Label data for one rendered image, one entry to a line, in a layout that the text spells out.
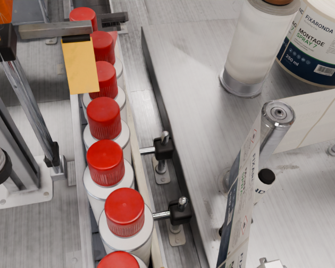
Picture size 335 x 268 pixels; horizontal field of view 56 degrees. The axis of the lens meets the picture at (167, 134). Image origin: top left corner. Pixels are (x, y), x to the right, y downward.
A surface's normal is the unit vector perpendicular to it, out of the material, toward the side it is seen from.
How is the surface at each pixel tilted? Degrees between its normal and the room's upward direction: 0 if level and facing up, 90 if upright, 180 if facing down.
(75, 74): 49
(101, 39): 3
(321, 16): 90
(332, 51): 90
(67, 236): 0
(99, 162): 2
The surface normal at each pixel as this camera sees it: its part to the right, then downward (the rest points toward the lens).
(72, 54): 0.22, 0.25
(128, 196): 0.06, -0.53
